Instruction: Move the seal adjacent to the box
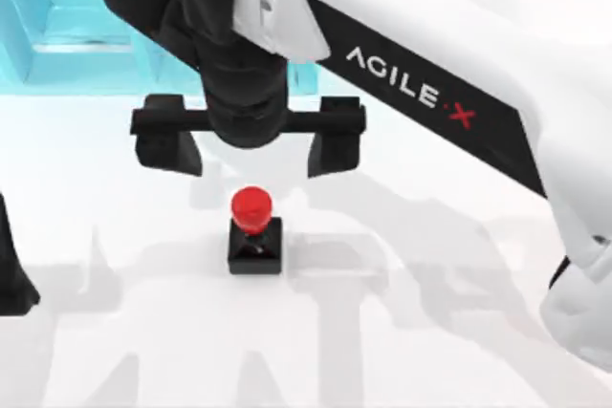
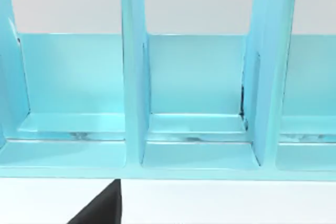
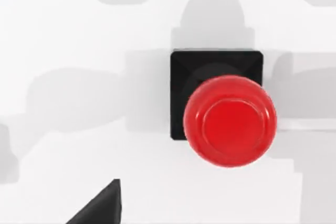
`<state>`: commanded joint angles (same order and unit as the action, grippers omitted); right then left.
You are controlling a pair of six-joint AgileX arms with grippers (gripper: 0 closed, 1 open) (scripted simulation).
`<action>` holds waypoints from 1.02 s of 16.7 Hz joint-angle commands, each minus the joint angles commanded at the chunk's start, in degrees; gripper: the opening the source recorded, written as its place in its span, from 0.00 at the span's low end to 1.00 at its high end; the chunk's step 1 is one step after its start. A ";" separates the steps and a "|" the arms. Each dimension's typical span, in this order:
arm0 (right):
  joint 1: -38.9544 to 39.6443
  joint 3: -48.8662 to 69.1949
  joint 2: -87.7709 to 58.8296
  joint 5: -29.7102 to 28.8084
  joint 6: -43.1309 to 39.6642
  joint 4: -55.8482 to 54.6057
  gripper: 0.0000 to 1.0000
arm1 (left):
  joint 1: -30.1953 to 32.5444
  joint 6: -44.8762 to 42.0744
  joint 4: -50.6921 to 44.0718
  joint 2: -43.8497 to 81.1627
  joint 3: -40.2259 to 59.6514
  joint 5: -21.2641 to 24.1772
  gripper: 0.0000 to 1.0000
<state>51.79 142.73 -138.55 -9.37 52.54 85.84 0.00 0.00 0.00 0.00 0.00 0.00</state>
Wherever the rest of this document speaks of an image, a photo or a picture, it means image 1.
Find light blue rack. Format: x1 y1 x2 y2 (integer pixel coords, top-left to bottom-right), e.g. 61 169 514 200
0 0 319 97

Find red and black stamp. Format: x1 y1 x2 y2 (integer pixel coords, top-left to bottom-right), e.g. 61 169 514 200
228 185 284 276

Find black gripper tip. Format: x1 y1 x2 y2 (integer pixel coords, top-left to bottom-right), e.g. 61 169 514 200
0 192 42 318

